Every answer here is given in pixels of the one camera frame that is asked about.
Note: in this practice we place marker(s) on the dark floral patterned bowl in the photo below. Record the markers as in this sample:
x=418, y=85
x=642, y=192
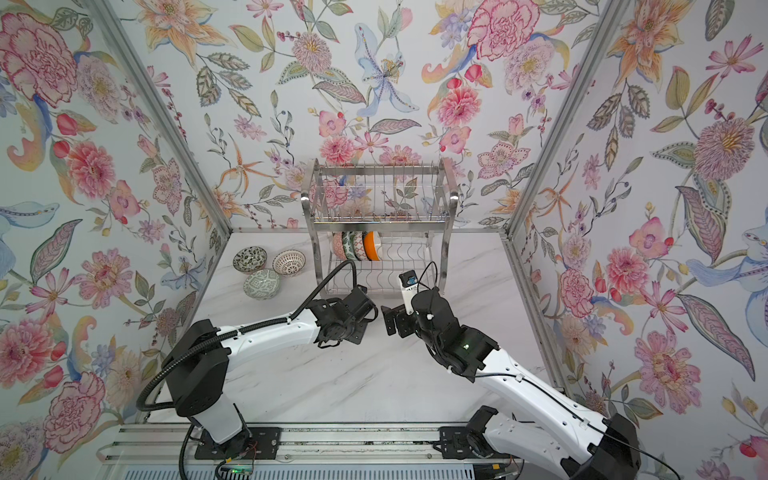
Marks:
x=250, y=259

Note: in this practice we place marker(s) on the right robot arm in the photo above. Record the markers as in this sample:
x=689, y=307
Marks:
x=559, y=435

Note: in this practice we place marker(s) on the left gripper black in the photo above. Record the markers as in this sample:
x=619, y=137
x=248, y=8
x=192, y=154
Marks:
x=363, y=327

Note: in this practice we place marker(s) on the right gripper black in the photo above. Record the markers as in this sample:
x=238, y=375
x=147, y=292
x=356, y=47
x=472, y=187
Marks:
x=401, y=318

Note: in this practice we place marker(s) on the green leaf patterned bowl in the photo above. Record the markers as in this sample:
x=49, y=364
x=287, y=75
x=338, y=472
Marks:
x=348, y=246

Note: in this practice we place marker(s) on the green geometric patterned bowl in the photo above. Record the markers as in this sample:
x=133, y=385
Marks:
x=262, y=285

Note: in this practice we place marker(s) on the stainless steel dish rack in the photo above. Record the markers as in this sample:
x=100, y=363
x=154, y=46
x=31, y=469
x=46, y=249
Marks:
x=412, y=207

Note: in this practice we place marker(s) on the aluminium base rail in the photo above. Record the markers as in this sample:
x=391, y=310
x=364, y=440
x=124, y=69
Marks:
x=304, y=443

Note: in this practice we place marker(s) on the pink bowl dark floral inside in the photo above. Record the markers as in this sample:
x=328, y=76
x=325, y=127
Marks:
x=338, y=246

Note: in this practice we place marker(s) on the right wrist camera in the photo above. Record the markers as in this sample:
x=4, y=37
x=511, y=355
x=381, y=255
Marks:
x=409, y=286

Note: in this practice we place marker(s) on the brown white patterned bowl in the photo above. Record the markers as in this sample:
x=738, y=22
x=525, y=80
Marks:
x=289, y=262

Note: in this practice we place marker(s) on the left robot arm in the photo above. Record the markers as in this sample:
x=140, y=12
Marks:
x=199, y=370

